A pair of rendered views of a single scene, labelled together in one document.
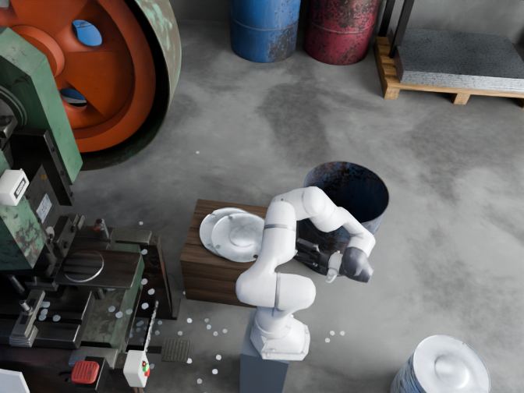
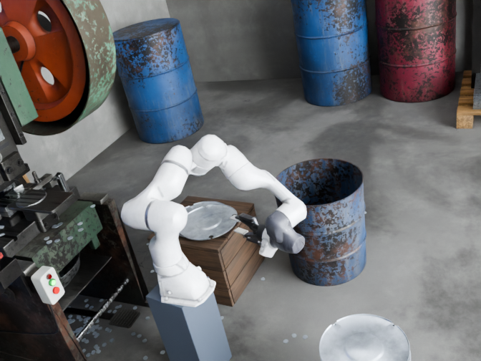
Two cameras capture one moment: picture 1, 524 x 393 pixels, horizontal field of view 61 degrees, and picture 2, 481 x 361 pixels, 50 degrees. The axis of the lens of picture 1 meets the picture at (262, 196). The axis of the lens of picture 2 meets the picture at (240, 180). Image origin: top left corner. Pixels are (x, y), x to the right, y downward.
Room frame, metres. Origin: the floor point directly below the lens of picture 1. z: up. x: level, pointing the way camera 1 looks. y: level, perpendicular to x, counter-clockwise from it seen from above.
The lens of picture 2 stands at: (-0.46, -1.12, 1.73)
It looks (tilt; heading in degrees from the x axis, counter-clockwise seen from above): 29 degrees down; 29
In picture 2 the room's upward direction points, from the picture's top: 13 degrees counter-clockwise
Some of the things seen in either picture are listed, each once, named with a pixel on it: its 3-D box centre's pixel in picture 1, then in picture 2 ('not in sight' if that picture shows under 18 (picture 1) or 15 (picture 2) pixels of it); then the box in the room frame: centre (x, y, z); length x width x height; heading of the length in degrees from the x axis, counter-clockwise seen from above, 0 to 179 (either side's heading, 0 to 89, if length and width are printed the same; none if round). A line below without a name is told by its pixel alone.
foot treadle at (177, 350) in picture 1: (122, 348); (85, 312); (0.78, 0.56, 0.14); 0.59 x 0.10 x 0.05; 90
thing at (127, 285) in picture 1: (102, 277); (46, 212); (0.78, 0.52, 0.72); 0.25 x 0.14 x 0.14; 90
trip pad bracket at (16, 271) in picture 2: (97, 382); (10, 283); (0.47, 0.46, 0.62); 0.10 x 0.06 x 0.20; 0
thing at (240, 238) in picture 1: (242, 235); (207, 221); (1.26, 0.08, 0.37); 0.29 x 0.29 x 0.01
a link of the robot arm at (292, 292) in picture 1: (285, 301); (167, 232); (0.74, -0.10, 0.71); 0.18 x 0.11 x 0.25; 89
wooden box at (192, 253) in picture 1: (230, 253); (209, 248); (1.29, 0.14, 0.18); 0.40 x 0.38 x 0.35; 86
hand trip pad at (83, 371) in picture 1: (86, 376); not in sight; (0.45, 0.46, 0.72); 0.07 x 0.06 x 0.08; 90
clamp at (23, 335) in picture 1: (26, 313); not in sight; (0.62, 0.69, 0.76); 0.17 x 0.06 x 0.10; 0
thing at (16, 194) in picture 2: (48, 267); (12, 201); (0.78, 0.69, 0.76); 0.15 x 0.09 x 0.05; 0
